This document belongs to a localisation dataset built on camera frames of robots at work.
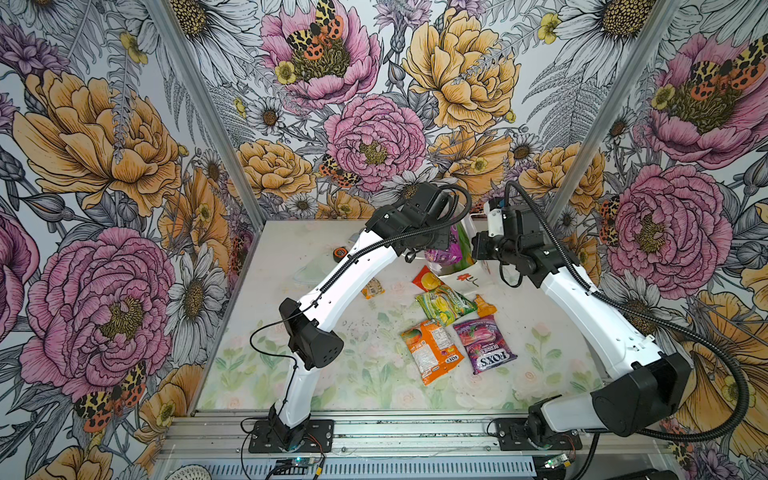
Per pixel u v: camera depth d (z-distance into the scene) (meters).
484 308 0.97
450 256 0.78
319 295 0.49
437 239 0.67
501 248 0.65
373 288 0.99
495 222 0.69
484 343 0.87
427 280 1.02
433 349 0.86
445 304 0.95
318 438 0.73
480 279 0.85
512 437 0.73
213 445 0.74
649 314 0.80
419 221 0.55
